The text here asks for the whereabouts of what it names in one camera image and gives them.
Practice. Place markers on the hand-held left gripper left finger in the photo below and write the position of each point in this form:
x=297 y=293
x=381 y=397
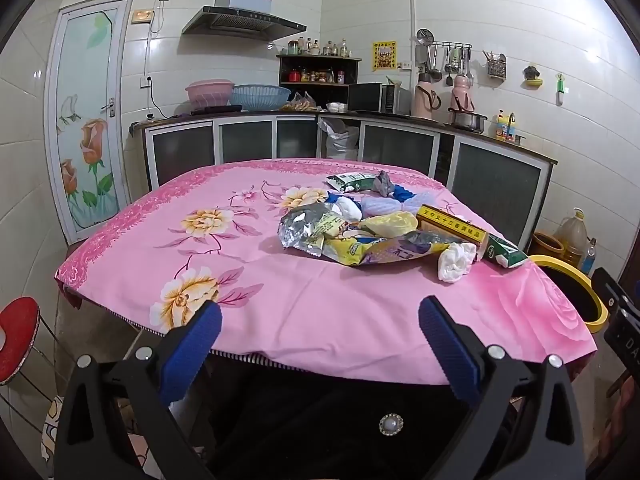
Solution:
x=192 y=350

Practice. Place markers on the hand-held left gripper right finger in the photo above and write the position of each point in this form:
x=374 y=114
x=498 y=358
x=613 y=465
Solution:
x=447 y=350

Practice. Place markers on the yellow rimmed trash bin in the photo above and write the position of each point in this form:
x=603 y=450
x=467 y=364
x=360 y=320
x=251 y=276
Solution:
x=570 y=285

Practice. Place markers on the white tissue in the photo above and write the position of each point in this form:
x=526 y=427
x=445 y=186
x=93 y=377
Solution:
x=455 y=262
x=348 y=207

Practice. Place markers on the green white drink carton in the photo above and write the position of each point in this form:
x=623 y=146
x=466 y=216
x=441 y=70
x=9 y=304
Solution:
x=506 y=252
x=350 y=181

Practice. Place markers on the yellow snack packet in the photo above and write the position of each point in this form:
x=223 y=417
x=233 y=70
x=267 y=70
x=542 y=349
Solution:
x=380 y=251

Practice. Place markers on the yellow red paper box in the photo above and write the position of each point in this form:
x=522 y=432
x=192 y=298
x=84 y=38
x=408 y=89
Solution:
x=450 y=222

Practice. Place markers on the yellow plastic bag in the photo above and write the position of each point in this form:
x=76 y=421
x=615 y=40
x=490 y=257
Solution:
x=390 y=224

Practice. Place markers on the blue plastic scrap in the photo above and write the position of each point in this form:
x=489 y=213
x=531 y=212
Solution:
x=402 y=192

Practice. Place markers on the silver foil packet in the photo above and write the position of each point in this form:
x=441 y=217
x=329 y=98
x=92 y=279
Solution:
x=305 y=227

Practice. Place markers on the grey wrapper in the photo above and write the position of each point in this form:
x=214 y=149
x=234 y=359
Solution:
x=383 y=183

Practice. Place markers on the small blue bottle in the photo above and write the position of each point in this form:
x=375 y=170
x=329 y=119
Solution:
x=590 y=257

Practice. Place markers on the large cooking oil bottle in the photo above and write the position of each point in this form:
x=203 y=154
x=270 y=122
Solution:
x=571 y=237

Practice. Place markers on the brown plastic bucket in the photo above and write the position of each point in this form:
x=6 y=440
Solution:
x=547 y=245

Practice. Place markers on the pink floral tablecloth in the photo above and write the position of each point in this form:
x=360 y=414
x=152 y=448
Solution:
x=310 y=300

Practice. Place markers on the person's black garment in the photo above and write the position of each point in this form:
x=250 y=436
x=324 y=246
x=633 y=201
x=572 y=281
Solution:
x=300 y=435

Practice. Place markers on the kitchen counter cabinet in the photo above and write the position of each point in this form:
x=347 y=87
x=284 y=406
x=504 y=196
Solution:
x=495 y=190

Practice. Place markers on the red stool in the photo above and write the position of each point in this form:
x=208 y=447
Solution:
x=17 y=335

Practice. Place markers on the yellow dish soap bottle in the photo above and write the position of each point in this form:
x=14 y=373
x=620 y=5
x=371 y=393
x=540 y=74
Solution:
x=504 y=127

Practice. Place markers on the steel cooking pot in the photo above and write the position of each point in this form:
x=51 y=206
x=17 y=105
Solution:
x=467 y=121

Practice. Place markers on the white sack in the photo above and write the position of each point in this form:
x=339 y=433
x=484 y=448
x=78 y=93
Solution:
x=342 y=142

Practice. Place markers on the black induction cooktop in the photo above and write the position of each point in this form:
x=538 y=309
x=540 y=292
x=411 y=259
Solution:
x=217 y=109

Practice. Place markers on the flower painted glass door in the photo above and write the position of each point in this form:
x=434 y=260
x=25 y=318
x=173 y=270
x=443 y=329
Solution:
x=85 y=125

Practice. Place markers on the pink thermos jug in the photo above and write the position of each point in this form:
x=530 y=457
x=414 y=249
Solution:
x=461 y=95
x=425 y=100

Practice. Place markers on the pink plastic basin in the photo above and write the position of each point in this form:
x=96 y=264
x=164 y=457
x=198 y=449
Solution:
x=209 y=95

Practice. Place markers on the blue plastic basket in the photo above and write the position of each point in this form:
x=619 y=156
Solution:
x=261 y=97

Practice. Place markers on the black microwave oven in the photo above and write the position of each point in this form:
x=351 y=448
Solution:
x=372 y=97

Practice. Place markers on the clear bag of snacks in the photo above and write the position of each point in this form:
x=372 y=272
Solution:
x=300 y=105

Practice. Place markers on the rack of hanging utensils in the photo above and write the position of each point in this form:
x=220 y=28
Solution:
x=445 y=57

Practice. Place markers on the dark wooden spice shelf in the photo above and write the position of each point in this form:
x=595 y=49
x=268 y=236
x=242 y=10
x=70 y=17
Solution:
x=320 y=62

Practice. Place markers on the row of glass bottles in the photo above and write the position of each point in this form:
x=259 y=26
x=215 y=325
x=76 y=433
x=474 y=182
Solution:
x=315 y=47

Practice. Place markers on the steel range hood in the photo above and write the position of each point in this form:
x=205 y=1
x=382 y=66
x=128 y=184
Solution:
x=240 y=20

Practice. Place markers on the green wall tool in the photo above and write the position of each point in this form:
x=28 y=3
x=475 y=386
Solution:
x=561 y=90

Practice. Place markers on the yellow wall holder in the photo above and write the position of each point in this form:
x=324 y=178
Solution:
x=533 y=77

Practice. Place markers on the wall chopstick holder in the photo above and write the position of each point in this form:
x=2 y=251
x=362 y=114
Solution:
x=495 y=67

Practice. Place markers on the yellow wall poster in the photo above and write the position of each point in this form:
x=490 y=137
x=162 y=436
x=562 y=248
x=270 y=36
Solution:
x=384 y=56

